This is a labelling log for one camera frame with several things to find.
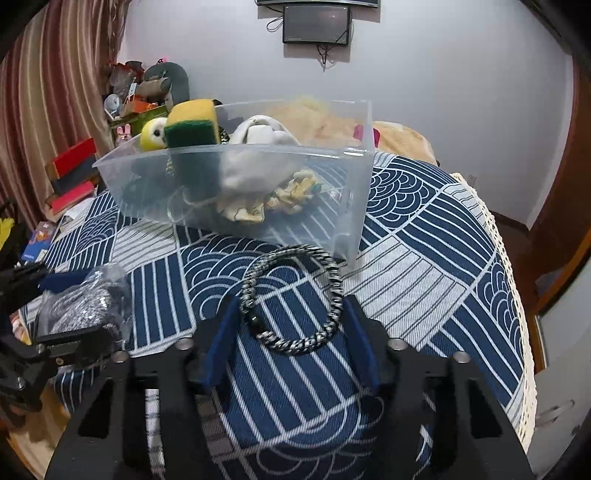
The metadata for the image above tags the clear bag of dark items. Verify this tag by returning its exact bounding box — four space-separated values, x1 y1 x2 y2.
35 263 133 346

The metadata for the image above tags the white cloth pouch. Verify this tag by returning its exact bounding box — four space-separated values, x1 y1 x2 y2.
216 115 301 224

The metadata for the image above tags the black bag with gold chain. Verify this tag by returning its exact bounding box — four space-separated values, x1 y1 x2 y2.
123 144 221 215

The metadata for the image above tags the pink rabbit figure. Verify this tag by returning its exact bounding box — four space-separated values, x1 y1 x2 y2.
115 124 132 146

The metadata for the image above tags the black wall television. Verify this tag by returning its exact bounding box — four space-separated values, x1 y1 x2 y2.
256 0 380 9

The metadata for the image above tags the yellow green sponge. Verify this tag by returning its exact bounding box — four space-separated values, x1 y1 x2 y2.
164 99 221 201

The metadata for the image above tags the blue white patterned cloth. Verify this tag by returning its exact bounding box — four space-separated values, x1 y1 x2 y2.
49 153 534 479

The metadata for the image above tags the grey green plush toy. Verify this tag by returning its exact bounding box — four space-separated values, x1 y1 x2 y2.
136 62 190 110

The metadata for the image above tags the yellow white plush toy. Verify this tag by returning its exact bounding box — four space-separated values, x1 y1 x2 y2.
139 117 167 152

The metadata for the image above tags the striped brown curtain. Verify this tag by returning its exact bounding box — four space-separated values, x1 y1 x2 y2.
1 1 130 227

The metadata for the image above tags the beige plush patchwork blanket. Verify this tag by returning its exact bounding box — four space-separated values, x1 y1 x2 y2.
264 97 438 166

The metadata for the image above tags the green storage box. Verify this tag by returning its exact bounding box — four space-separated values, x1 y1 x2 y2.
109 105 168 140

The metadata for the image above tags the black white braided rope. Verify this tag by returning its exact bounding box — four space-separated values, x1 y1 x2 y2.
238 244 346 356

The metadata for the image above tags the small black wall monitor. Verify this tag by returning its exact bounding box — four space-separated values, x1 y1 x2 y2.
283 4 352 46

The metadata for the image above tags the red box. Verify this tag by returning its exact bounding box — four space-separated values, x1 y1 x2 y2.
45 138 97 181

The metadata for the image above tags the clear plastic storage bin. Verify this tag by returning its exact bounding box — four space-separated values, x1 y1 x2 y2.
95 98 375 264

